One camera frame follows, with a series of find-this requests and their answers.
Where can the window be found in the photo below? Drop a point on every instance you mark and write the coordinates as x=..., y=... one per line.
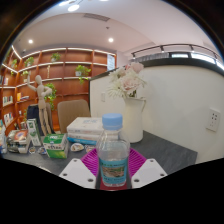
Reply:
x=203, y=57

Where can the tan upholstered chair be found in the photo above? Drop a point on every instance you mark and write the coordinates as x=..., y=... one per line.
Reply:
x=71, y=113

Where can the dark blue chair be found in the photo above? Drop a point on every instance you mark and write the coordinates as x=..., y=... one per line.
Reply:
x=32, y=115

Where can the black ceiling track rail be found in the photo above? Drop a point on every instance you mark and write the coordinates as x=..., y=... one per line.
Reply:
x=176, y=45

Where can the ceiling air vent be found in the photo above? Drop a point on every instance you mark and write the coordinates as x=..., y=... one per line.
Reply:
x=96, y=17

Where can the wooden shelf unit with books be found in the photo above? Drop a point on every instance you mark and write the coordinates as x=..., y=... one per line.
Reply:
x=66, y=70

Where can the ceiling lamp with round bulbs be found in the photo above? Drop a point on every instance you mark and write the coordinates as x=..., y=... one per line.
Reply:
x=73, y=7

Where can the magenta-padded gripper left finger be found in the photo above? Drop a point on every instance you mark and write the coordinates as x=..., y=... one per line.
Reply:
x=75, y=171

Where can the wooden artist mannequin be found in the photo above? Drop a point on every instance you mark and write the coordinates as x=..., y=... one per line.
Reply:
x=41, y=100

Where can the recessed ceiling light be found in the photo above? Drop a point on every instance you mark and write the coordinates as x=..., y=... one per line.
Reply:
x=110, y=40
x=30, y=41

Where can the white light switch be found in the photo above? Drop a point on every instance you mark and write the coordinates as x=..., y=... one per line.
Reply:
x=103, y=97

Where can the white wall socket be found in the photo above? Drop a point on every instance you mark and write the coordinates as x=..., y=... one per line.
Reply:
x=213, y=120

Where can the green and white box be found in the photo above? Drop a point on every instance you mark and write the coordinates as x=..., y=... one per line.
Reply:
x=56, y=146

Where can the stack of dark books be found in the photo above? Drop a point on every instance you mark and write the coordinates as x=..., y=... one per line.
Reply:
x=20, y=138

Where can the small shell ornament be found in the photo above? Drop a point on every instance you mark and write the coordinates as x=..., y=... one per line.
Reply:
x=89, y=148
x=77, y=147
x=32, y=150
x=42, y=150

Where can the white vase with pink flowers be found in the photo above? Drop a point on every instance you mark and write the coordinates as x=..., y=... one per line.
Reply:
x=133, y=120

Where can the grey curtain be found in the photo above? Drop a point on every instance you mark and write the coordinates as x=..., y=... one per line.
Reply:
x=150, y=58

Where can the clear water bottle blue cap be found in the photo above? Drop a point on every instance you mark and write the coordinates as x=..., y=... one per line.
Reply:
x=112, y=153

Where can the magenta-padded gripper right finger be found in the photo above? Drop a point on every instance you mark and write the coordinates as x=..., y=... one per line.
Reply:
x=150, y=171

